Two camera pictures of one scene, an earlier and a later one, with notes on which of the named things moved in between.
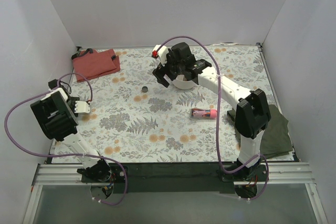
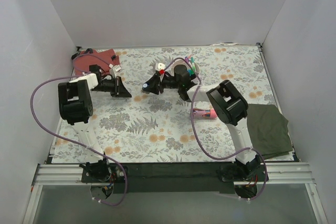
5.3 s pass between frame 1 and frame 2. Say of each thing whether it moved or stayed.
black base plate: stayed
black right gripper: moved
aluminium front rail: stayed
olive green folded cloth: stayed
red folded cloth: stayed
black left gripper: moved
